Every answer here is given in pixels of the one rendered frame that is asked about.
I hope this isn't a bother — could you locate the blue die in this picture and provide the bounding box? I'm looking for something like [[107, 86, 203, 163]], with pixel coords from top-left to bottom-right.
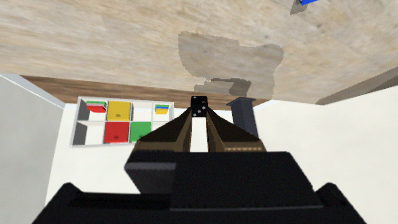
[[299, 0, 318, 5]]

